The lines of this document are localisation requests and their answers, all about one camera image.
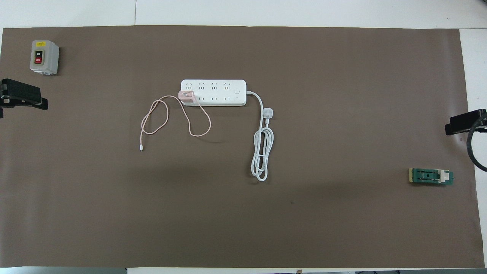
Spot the pink charging cable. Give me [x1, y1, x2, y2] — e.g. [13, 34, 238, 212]
[140, 95, 212, 152]

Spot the white power strip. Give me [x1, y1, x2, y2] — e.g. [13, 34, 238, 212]
[180, 79, 248, 107]

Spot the green connector block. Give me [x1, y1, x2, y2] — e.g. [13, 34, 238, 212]
[409, 167, 454, 187]

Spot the brown paper mat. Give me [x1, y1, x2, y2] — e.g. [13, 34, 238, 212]
[0, 25, 485, 269]

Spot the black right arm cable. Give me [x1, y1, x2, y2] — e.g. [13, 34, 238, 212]
[467, 113, 487, 172]

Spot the grey on-off switch box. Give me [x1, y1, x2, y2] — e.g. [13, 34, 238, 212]
[30, 40, 60, 75]

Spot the white power strip cord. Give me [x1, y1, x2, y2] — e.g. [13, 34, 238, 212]
[245, 91, 275, 182]

